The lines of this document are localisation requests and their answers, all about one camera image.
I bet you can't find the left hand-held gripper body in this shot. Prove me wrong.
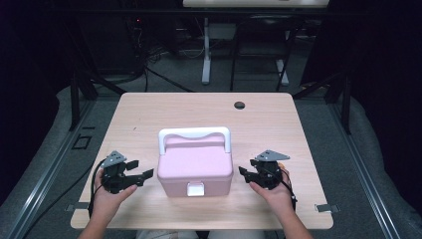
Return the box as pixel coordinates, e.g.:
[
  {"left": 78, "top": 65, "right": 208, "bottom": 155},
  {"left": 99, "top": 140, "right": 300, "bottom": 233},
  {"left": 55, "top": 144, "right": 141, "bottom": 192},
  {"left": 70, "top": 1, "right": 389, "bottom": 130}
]
[{"left": 101, "top": 150, "right": 145, "bottom": 194}]

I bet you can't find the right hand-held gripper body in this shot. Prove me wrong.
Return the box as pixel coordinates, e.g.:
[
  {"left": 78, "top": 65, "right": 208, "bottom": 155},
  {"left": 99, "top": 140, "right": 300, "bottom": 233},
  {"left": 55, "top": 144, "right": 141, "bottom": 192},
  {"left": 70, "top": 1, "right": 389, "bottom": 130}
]
[{"left": 251, "top": 149, "right": 291, "bottom": 191}]

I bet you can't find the pink plastic box with lid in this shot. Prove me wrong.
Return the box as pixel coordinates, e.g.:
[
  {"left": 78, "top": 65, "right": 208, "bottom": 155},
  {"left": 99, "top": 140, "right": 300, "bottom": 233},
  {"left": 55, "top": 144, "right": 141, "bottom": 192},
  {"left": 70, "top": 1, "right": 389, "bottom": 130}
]
[{"left": 156, "top": 126, "right": 234, "bottom": 198}]

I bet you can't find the person's left hand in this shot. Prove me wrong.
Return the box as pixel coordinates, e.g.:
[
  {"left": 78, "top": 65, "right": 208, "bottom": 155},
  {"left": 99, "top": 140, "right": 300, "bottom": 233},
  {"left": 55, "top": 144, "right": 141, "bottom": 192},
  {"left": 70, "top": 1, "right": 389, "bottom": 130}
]
[{"left": 91, "top": 170, "right": 138, "bottom": 218}]

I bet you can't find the person's right hand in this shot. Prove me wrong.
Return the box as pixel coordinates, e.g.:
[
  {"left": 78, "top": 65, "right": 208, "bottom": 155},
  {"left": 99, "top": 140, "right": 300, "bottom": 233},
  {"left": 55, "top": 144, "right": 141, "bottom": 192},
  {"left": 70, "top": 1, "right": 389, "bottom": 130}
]
[{"left": 249, "top": 167, "right": 296, "bottom": 220}]

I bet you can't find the grey tape strip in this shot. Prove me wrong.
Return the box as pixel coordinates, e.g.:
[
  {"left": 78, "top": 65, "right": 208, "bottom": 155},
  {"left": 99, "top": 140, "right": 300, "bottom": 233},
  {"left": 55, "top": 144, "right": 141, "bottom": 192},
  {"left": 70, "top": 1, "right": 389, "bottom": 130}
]
[
  {"left": 315, "top": 203, "right": 340, "bottom": 214},
  {"left": 65, "top": 202, "right": 91, "bottom": 213}
]

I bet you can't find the black metal stand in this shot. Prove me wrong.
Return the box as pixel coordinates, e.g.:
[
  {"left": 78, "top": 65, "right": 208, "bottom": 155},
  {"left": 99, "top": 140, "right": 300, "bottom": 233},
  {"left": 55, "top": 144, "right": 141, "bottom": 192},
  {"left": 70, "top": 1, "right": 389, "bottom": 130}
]
[
  {"left": 67, "top": 19, "right": 127, "bottom": 132},
  {"left": 293, "top": 71, "right": 352, "bottom": 135}
]

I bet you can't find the black chair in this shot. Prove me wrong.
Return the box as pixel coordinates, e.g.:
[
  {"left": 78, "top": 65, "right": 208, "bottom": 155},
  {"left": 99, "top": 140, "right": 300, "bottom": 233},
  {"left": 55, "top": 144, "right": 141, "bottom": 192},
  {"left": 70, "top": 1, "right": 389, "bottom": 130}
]
[{"left": 229, "top": 14, "right": 297, "bottom": 93}]

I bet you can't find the white desk with white legs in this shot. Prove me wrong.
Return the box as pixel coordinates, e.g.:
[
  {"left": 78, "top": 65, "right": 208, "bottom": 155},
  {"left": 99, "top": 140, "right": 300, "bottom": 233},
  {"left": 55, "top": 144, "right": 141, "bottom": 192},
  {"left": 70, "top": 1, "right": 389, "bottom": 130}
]
[{"left": 182, "top": 0, "right": 330, "bottom": 87}]

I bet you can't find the dark computer tower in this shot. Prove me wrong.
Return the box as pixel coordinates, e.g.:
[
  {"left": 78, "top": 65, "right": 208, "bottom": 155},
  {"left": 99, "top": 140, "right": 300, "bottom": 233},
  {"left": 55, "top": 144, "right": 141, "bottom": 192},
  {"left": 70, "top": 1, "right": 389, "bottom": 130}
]
[{"left": 78, "top": 14, "right": 142, "bottom": 75}]

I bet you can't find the dark curtain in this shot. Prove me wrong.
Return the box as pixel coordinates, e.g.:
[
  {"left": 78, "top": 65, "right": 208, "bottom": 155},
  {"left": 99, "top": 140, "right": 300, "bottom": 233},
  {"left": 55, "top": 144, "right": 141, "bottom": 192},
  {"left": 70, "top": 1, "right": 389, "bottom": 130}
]
[
  {"left": 347, "top": 0, "right": 422, "bottom": 213},
  {"left": 0, "top": 0, "right": 73, "bottom": 205}
]

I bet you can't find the left hand-held gripper black cable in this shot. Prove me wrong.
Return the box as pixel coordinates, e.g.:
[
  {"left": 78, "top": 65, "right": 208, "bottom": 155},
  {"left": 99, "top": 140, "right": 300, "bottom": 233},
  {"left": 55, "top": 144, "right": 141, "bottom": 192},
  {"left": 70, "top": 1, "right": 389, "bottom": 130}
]
[{"left": 88, "top": 158, "right": 107, "bottom": 218}]

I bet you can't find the hand-held gripper black cable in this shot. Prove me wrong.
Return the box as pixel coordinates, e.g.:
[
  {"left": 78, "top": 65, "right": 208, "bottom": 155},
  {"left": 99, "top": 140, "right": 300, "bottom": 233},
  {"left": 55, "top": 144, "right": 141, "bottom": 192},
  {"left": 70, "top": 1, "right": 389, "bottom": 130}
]
[
  {"left": 88, "top": 158, "right": 107, "bottom": 218},
  {"left": 281, "top": 168, "right": 299, "bottom": 212}
]

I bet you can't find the right hand-held gripper black cable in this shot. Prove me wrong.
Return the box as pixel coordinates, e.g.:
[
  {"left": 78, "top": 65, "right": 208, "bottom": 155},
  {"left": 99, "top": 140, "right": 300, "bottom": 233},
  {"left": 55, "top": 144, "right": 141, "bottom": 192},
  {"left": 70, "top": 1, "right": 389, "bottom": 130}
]
[{"left": 281, "top": 168, "right": 299, "bottom": 212}]

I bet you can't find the thin black floor cable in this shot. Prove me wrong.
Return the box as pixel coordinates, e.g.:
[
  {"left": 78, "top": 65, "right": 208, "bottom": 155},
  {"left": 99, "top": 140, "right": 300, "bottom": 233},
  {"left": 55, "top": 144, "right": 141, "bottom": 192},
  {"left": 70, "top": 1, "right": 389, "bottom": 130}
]
[{"left": 23, "top": 165, "right": 96, "bottom": 239}]

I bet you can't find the aluminium floor rail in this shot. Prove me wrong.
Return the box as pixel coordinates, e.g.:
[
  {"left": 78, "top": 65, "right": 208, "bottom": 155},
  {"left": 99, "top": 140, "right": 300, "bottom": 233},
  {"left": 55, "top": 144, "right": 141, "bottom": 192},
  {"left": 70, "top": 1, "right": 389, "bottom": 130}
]
[
  {"left": 5, "top": 99, "right": 97, "bottom": 239},
  {"left": 327, "top": 99, "right": 403, "bottom": 239}
]

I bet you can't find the thick black floor cable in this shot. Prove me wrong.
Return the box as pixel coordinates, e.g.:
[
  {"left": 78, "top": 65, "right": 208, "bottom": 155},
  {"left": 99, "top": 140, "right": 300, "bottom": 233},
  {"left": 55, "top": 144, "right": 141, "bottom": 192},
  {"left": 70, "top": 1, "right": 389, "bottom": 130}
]
[{"left": 143, "top": 66, "right": 194, "bottom": 94}]

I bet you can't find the tangle of cables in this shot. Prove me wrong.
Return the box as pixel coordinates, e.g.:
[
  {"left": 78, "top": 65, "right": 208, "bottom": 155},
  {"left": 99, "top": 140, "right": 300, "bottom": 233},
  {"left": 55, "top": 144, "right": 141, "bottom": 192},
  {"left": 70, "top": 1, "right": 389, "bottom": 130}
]
[{"left": 130, "top": 18, "right": 168, "bottom": 69}]

